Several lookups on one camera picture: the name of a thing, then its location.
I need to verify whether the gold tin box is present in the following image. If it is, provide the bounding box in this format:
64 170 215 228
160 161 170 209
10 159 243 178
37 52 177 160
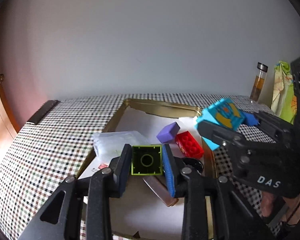
76 99 217 240

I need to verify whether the green printed blanket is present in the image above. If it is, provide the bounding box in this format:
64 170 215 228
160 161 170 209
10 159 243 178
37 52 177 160
271 60 299 124

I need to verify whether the purple block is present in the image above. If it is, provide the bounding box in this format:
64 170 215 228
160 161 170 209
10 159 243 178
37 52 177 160
156 122 182 143

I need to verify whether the glass tea bottle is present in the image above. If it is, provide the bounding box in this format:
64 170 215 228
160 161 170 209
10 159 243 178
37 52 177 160
250 62 268 103

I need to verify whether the long brown bar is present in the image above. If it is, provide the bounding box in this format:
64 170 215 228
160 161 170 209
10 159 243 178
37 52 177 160
142 175 178 207

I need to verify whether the light wooden door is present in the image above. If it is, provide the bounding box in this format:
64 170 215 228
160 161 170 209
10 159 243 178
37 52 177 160
0 20 18 140

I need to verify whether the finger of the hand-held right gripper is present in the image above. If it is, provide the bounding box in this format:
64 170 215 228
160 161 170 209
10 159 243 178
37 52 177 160
243 111 295 143
197 120 245 155

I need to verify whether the clear plastic box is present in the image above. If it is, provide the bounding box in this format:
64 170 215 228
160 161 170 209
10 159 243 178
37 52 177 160
93 131 152 163

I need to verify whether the green toy brick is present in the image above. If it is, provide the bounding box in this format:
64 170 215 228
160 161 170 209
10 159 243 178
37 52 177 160
131 144 163 176

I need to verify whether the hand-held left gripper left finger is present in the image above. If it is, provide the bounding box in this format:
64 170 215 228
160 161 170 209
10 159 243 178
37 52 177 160
17 144 133 240

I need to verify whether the white box red label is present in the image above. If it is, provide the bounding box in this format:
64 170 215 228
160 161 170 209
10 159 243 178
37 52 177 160
78 159 113 180

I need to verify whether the person's right hand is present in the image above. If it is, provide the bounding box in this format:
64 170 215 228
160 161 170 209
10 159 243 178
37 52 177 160
261 191 277 218

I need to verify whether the red toy brick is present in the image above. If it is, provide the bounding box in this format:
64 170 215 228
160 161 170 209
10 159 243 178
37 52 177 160
175 131 205 158

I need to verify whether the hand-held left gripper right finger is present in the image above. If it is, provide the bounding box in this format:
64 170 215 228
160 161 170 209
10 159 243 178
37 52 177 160
162 144 270 240

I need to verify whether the blue toy brick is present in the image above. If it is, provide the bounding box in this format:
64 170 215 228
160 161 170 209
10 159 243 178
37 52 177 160
195 98 247 151

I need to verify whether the white paper liner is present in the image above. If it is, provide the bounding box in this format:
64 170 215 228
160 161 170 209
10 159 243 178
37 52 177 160
77 109 210 238

